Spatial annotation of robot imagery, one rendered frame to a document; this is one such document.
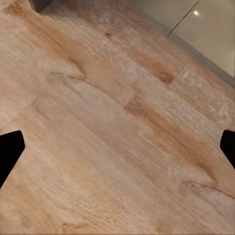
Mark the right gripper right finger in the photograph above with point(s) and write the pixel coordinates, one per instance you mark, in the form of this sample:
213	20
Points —
227	145

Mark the coffee table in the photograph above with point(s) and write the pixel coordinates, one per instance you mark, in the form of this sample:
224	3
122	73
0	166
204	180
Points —
205	29

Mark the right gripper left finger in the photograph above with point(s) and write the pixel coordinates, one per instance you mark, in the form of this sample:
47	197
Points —
11	147

